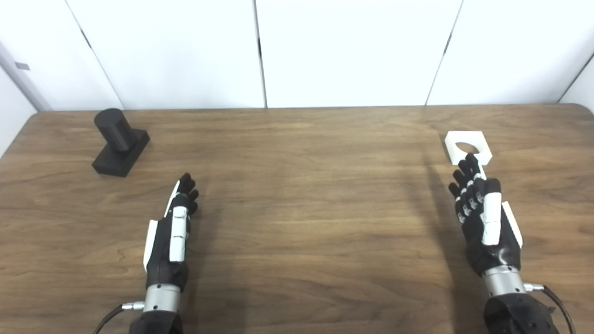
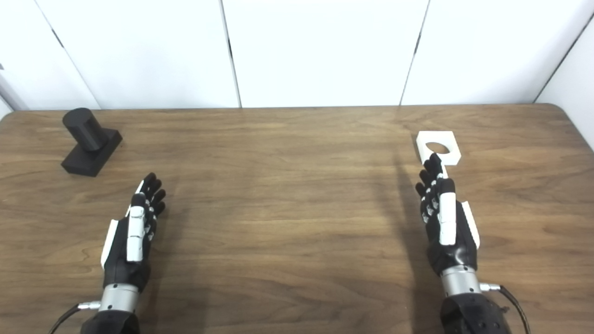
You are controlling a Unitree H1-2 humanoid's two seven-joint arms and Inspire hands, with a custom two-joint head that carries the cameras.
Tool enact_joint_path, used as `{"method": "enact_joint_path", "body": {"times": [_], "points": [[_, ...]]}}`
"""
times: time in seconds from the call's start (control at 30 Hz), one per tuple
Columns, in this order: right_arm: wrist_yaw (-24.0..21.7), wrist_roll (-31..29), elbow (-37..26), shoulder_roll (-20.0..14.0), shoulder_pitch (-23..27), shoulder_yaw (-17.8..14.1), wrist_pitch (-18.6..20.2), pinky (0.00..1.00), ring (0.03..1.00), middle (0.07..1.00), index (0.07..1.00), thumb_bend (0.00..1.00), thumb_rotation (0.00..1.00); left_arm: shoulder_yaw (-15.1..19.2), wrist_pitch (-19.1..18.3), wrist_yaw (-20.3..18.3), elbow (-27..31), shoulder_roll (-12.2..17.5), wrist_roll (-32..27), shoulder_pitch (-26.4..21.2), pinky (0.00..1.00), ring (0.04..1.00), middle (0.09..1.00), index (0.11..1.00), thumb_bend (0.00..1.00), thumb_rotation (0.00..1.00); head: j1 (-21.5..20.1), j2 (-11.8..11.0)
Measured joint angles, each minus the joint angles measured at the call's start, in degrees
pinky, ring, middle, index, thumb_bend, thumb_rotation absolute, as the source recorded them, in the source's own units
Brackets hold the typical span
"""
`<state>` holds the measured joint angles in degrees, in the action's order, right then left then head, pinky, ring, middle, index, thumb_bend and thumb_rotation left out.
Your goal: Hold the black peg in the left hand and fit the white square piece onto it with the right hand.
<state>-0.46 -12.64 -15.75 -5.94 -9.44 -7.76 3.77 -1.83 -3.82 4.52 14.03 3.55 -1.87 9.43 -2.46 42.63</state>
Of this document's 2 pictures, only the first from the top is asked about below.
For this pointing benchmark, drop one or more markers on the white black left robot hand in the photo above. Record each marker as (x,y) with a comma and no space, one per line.
(178,232)

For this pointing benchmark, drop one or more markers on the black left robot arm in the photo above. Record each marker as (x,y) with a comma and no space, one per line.
(160,301)

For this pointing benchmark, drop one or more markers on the black peg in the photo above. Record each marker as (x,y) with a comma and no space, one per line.
(116,134)

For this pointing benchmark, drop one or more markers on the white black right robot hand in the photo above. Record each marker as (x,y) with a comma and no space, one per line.
(491,222)

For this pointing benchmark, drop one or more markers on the white square piece with hole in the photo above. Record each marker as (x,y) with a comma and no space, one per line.
(452,141)

